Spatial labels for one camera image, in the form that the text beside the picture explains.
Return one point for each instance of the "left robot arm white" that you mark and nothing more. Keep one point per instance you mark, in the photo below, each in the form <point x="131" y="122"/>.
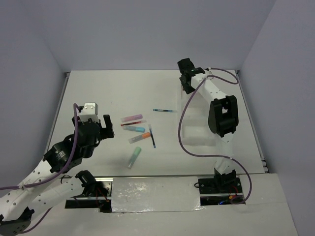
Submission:
<point x="32" y="197"/>

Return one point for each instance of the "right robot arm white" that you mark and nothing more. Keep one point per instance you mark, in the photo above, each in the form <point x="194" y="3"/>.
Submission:
<point x="222" y="119"/>

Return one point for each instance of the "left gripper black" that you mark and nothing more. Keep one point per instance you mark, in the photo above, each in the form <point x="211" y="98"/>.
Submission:
<point x="108" y="132"/>

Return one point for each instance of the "silver foil covered plate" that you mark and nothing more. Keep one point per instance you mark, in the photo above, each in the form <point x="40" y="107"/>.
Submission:
<point x="155" y="194"/>

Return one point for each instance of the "dark blue pen refill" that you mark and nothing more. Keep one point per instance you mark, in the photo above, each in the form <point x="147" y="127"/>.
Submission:
<point x="151" y="133"/>

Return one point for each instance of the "blue capped lead case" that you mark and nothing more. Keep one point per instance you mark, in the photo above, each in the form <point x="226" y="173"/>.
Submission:
<point x="134" y="129"/>

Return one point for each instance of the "red ink pen refill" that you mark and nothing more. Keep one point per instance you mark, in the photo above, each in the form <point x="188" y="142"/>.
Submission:
<point x="133" y="123"/>

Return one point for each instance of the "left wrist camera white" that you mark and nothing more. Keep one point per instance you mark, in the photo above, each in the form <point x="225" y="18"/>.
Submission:
<point x="89" y="111"/>

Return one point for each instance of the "clear plastic compartment tray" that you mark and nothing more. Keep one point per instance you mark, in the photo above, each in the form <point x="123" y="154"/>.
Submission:
<point x="194" y="129"/>

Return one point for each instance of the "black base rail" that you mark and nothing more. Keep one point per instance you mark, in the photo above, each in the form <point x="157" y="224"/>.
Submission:
<point x="209" y="196"/>

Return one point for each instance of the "teal pen refill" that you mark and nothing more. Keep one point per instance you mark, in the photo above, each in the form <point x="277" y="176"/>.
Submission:
<point x="165" y="110"/>

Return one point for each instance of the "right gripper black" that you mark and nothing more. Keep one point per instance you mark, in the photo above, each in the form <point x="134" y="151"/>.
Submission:
<point x="189" y="89"/>

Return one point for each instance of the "purple capped lead case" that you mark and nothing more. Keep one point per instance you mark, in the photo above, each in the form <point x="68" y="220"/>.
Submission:
<point x="132" y="118"/>

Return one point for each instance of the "green capped lead case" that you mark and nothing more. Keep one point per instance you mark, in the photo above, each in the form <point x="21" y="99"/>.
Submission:
<point x="133" y="158"/>

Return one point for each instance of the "orange capped lead case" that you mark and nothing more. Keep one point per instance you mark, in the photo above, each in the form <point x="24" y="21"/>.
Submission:
<point x="139" y="137"/>

